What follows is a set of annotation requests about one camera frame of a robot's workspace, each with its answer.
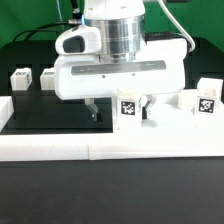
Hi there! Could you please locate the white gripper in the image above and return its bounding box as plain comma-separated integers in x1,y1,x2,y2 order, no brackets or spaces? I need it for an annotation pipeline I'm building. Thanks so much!
54,38,187,122

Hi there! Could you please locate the white square tabletop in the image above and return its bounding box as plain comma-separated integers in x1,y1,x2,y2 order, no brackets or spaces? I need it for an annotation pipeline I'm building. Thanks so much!
112,89,224,133

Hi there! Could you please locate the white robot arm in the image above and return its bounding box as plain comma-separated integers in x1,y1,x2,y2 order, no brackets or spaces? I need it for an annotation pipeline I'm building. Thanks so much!
54,0,187,120

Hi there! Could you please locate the white U-shaped obstacle fence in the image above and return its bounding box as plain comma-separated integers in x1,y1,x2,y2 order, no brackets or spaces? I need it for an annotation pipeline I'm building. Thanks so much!
0,96,224,162

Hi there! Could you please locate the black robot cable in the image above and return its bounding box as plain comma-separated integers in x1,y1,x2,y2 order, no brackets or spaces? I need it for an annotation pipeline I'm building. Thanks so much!
12,0,84,42

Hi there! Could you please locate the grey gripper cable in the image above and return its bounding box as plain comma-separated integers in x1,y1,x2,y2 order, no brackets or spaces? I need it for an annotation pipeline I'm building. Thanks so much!
156,0,196,54

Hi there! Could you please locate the thin light cable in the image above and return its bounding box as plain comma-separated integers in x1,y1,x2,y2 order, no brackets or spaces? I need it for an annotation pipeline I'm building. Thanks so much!
56,0,65,24

